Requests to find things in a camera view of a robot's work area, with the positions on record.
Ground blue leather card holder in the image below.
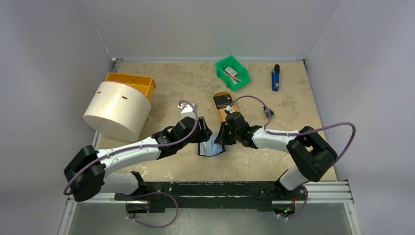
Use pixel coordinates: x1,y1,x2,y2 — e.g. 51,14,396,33
198,133,226,157

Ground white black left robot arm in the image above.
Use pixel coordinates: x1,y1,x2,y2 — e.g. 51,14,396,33
63,117,212,202

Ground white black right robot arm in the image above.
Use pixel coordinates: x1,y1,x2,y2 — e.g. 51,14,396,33
215,112,338,199

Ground black VIP credit cards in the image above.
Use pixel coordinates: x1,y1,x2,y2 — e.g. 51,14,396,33
213,94,233,110

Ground tan oval plastic tray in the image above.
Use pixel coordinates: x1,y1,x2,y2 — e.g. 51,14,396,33
213,91,234,122

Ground items inside green bin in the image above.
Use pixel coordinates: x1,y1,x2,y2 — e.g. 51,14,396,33
224,67,241,85

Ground yellow wooden box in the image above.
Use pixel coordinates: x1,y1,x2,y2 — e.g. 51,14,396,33
105,72,156,102

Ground green plastic bin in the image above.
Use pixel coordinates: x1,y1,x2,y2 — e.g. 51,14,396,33
215,55,251,91

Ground blue stapler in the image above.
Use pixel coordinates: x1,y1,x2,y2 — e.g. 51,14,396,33
271,64,280,92

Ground white cylindrical container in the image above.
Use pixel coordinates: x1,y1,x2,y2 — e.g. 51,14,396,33
83,81,151,141

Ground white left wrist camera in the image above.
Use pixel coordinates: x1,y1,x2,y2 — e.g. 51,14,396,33
178,102,198,119

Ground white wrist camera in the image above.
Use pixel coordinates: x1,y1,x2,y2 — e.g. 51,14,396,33
225,106,236,115
178,102,198,119

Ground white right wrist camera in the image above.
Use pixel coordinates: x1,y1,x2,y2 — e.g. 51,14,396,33
225,106,236,115

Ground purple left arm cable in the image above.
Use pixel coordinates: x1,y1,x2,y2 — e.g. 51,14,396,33
63,100,199,196

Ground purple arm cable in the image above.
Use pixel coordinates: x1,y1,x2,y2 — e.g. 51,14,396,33
63,100,199,196
227,95,356,166

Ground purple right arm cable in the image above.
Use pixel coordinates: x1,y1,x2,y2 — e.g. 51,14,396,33
227,95,356,166

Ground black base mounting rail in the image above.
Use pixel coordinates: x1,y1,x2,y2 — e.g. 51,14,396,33
115,176,307,216

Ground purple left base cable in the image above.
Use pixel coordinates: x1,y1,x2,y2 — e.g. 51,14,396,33
124,190,180,229

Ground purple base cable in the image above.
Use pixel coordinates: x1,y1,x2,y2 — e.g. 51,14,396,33
124,190,180,229
276,186,308,222

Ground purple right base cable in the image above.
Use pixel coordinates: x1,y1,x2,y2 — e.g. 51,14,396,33
276,186,308,222

